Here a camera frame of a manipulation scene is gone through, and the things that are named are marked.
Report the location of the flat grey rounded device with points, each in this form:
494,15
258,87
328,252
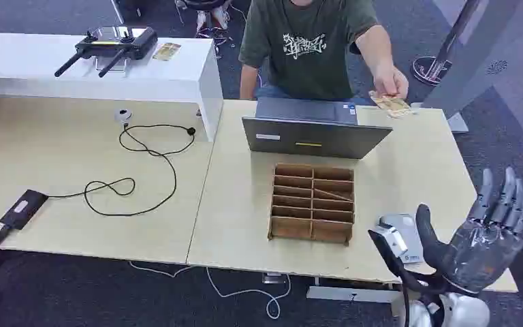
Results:
412,241

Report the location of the person's left hand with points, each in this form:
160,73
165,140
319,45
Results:
390,81

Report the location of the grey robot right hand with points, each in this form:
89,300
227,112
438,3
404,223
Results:
478,255

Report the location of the grey upright panel stand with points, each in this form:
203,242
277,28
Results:
478,63

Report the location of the white desk foot bar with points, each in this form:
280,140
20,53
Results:
351,294

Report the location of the person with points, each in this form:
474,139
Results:
309,45

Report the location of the small white round device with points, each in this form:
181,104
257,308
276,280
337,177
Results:
123,115

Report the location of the wooden divided card box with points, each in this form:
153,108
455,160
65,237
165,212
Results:
291,228

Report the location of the chrome stanchion post with base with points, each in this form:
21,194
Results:
437,65

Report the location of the grey open laptop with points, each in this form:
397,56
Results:
315,137

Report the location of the black stool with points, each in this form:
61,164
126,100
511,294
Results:
207,4

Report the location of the black power adapter brick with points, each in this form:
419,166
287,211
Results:
23,210

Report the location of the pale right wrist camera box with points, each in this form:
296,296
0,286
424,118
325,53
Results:
390,239

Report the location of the black remote controller with antennas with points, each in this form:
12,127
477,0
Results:
121,45

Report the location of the white desk riser shelf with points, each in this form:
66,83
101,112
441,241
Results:
162,76

